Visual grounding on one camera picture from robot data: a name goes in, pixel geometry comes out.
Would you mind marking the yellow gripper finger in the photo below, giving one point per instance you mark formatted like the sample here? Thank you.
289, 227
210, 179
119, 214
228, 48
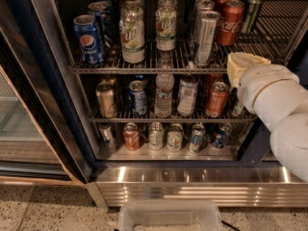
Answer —
239, 62

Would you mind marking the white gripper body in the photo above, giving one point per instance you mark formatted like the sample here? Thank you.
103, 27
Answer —
264, 82

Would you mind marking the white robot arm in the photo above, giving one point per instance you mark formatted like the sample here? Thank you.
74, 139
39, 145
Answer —
294, 156

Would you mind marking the silver slim can middle shelf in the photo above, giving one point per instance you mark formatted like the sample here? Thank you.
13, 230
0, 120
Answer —
237, 108

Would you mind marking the red can middle shelf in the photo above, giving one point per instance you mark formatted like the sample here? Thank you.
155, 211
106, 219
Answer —
217, 98

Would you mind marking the red can shelf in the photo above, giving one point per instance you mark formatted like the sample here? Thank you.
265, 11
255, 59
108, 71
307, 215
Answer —
217, 98
131, 136

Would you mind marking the front red Coca-Cola can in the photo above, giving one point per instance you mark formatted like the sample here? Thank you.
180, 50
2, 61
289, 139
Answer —
231, 17

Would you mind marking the front silver slim can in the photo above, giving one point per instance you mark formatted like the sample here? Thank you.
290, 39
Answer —
205, 36

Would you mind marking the blue Pepsi can bottom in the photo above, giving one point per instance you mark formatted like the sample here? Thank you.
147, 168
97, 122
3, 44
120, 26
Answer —
221, 135

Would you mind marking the front green can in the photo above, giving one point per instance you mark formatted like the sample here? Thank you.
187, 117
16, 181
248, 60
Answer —
252, 9

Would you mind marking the silver blue can bottom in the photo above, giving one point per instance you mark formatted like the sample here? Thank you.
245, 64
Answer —
196, 138

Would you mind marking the front right 7UP can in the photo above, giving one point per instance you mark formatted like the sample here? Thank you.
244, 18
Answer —
166, 18

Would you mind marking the stainless steel fridge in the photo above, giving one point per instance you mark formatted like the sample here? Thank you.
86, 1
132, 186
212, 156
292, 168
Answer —
224, 175

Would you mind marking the white 7UP can bottom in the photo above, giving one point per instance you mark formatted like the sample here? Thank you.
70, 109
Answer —
175, 135

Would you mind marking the blue can middle shelf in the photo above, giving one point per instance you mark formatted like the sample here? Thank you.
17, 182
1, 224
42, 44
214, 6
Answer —
138, 98

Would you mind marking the white can bottom shelf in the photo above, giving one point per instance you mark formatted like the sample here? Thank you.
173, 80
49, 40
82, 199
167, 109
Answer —
156, 136

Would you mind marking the front left 7UP can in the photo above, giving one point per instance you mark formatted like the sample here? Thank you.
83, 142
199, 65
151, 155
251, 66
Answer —
132, 38

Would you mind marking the red can bottom shelf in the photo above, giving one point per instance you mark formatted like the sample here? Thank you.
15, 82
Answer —
131, 136

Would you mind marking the gold can middle shelf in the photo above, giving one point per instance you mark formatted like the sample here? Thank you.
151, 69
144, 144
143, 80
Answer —
105, 94

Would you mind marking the silver can bottom left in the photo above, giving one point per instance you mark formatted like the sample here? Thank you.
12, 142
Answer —
107, 133

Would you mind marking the front blue Pepsi can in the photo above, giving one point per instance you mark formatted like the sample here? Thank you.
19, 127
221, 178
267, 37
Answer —
88, 34

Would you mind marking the open glass fridge door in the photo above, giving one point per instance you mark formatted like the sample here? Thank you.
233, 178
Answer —
44, 130

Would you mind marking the labelled dark bottle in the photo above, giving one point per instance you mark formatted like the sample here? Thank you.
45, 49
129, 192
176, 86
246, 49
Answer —
187, 94

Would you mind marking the clear water bottle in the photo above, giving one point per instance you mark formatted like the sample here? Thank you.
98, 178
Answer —
163, 94

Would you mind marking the clear plastic bin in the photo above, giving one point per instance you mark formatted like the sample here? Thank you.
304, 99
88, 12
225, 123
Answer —
169, 215

